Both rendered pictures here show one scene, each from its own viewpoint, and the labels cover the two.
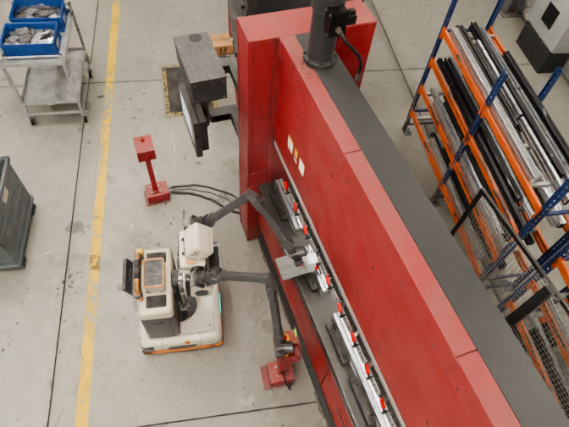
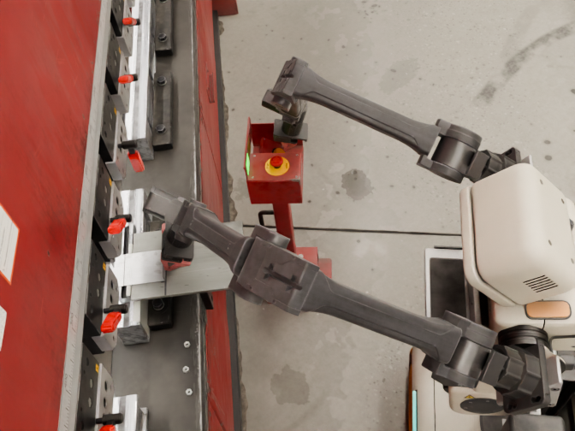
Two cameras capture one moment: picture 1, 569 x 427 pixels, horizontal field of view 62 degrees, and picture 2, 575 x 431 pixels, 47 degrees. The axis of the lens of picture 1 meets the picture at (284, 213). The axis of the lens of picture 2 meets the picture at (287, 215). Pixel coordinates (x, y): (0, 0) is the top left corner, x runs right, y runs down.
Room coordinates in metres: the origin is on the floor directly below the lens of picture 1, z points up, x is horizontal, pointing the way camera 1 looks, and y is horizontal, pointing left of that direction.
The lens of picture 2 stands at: (2.27, 0.46, 2.31)
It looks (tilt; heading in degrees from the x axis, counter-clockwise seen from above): 55 degrees down; 206
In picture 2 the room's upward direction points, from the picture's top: 8 degrees counter-clockwise
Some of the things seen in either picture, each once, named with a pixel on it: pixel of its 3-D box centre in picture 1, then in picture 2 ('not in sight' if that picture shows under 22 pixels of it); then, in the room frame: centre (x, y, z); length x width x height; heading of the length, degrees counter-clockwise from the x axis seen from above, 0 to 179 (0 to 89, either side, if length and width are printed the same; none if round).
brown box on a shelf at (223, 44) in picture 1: (221, 42); not in sight; (3.98, 0.84, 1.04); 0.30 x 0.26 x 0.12; 14
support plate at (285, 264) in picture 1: (295, 264); (188, 259); (1.63, -0.13, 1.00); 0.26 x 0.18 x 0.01; 116
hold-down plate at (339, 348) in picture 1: (337, 343); (163, 109); (1.12, -0.47, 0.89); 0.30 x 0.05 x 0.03; 26
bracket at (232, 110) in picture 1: (229, 125); not in sight; (2.75, 0.55, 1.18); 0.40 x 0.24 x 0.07; 26
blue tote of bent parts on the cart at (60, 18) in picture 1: (39, 15); not in sight; (4.23, 2.81, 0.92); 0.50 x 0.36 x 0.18; 104
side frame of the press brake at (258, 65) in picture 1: (292, 144); not in sight; (2.65, 0.00, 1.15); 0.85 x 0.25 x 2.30; 116
